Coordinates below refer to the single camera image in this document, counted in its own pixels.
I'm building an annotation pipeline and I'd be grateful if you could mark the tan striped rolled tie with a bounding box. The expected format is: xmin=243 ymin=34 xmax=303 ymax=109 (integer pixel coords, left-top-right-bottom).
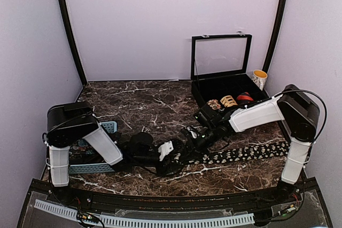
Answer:
xmin=220 ymin=95 xmax=238 ymax=108

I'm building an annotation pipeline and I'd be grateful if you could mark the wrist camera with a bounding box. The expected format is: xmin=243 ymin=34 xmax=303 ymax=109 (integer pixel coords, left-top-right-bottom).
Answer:
xmin=129 ymin=132 xmax=154 ymax=156
xmin=193 ymin=104 xmax=222 ymax=129

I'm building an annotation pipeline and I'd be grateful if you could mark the brown floral rolled tie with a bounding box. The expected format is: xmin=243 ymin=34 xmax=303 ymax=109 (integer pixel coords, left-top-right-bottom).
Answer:
xmin=207 ymin=99 xmax=222 ymax=111

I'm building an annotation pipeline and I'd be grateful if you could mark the white yellow mug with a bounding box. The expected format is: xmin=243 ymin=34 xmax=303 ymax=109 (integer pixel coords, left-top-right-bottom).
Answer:
xmin=252 ymin=69 xmax=268 ymax=91

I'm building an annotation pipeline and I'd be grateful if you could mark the black frame post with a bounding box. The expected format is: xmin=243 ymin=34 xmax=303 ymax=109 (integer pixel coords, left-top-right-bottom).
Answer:
xmin=262 ymin=0 xmax=286 ymax=73
xmin=58 ymin=0 xmax=88 ymax=87

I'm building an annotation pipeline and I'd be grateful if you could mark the right black frame post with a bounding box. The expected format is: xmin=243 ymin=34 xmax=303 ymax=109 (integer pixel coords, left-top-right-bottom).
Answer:
xmin=262 ymin=0 xmax=286 ymax=73

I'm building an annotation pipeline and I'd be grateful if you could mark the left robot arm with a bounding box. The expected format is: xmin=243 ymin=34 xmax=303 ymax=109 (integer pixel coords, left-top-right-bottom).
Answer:
xmin=42 ymin=101 xmax=183 ymax=205

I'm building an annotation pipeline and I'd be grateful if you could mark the black white patterned tie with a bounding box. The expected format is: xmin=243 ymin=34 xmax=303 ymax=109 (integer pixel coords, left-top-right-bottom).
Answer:
xmin=166 ymin=141 xmax=290 ymax=166

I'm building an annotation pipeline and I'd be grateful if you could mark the left black frame post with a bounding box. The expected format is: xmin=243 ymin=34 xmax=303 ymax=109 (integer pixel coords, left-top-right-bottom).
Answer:
xmin=58 ymin=0 xmax=88 ymax=87

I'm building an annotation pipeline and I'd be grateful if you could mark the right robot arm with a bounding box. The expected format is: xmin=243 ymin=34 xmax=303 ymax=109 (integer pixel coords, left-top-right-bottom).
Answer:
xmin=181 ymin=84 xmax=322 ymax=203

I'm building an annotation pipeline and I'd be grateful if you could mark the white slotted cable duct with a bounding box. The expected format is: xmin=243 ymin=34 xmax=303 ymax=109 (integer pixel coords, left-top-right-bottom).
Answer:
xmin=34 ymin=199 xmax=255 ymax=227

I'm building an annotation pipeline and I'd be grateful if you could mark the red black rolled tie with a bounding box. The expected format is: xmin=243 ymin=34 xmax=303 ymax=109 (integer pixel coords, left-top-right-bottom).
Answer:
xmin=236 ymin=92 xmax=254 ymax=102

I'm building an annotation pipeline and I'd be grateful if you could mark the black glass-lid tie box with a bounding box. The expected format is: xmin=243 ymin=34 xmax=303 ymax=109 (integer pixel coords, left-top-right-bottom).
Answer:
xmin=190 ymin=34 xmax=268 ymax=108

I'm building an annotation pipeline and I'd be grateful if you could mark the light blue plastic basket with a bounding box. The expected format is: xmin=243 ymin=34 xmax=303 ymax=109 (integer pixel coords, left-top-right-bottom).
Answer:
xmin=68 ymin=121 xmax=117 ymax=175

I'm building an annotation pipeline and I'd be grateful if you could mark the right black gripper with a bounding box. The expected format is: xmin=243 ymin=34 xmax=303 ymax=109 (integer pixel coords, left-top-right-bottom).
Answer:
xmin=179 ymin=125 xmax=219 ymax=161

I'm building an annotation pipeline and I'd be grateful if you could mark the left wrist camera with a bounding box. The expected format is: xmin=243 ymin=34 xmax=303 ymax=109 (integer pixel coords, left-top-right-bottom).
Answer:
xmin=129 ymin=132 xmax=154 ymax=156

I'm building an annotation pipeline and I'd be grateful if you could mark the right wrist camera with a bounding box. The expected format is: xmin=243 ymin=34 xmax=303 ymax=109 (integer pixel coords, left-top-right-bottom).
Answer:
xmin=193 ymin=104 xmax=222 ymax=129

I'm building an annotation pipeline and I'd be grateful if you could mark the black front rail base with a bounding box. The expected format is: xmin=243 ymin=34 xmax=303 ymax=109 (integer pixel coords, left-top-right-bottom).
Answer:
xmin=22 ymin=178 xmax=318 ymax=213

